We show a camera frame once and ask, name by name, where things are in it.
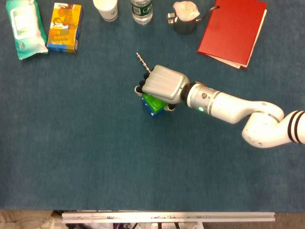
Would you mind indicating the yellow blue cardboard box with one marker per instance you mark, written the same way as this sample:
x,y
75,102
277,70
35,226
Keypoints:
x,y
64,27

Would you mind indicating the clear plastic water bottle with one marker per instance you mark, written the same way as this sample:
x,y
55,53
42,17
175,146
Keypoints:
x,y
142,10

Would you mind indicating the green wet wipes pack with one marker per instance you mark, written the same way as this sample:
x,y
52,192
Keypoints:
x,y
26,29

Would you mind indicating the stainless steel gooseneck pitcher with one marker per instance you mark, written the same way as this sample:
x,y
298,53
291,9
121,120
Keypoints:
x,y
184,23

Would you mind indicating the white paper cup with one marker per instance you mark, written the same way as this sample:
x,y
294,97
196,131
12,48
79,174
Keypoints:
x,y
106,9

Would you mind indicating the crumpled white tissue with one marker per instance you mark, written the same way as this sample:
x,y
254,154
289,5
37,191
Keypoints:
x,y
186,10

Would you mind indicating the blue toy brick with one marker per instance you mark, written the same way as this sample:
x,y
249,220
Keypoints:
x,y
152,113

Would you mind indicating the red folder with papers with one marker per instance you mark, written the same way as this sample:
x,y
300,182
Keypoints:
x,y
232,33

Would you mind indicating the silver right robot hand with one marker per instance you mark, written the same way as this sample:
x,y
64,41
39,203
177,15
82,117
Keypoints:
x,y
164,83

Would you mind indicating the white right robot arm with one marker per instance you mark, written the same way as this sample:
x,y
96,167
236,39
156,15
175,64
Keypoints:
x,y
238,109

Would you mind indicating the aluminium frame rail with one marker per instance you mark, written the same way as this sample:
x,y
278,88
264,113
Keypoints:
x,y
166,217

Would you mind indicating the green toy brick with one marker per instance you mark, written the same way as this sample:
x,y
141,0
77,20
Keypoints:
x,y
155,102

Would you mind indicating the blue felt table cloth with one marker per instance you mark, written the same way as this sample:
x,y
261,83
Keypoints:
x,y
119,155

